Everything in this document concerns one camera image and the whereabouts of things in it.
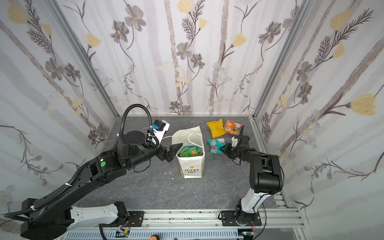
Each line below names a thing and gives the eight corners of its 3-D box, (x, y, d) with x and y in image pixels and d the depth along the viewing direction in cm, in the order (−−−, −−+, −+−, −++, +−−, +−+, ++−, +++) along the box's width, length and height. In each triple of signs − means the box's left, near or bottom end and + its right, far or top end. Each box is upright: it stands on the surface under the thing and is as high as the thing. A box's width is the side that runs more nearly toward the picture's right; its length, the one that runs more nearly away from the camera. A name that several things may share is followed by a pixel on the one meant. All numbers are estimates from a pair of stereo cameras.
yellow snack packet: (212, 138, 108) (213, 135, 105) (207, 125, 117) (207, 121, 113) (227, 135, 110) (228, 132, 107) (220, 122, 119) (221, 118, 115)
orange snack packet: (221, 131, 113) (222, 127, 109) (225, 122, 119) (226, 118, 115) (237, 137, 109) (238, 133, 105) (241, 127, 115) (242, 123, 111)
